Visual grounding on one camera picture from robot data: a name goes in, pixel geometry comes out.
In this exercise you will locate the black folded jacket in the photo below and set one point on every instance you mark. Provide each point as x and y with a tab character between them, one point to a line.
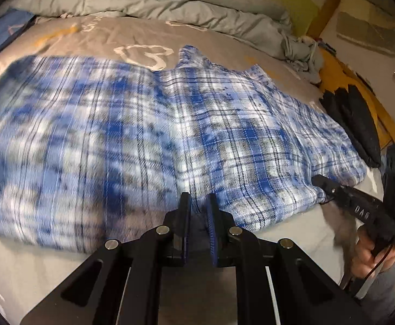
356	125

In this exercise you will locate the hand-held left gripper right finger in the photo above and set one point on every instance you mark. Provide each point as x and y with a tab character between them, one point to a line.
212	237

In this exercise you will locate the wooden bed frame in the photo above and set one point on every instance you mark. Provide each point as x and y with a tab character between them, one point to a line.
326	10

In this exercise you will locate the blue pillow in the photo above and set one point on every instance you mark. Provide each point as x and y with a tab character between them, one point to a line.
0	30

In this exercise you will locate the person's right forearm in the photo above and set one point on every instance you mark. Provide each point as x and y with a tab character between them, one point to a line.
385	294

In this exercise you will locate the grey duvet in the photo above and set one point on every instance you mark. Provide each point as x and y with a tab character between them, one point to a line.
150	0

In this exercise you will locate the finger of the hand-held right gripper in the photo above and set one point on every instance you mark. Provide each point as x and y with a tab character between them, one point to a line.
328	186

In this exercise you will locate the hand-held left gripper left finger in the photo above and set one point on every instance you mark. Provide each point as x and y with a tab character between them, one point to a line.
185	237

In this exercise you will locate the person's right hand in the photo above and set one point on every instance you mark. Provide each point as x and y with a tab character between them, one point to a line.
363	260

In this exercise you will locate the grey hanging cloth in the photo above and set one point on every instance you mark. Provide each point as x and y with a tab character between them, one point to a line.
370	34

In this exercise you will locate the grey bed sheet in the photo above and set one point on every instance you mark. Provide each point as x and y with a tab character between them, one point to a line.
217	39

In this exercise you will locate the blue plaid shirt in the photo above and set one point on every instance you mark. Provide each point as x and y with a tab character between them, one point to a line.
150	135

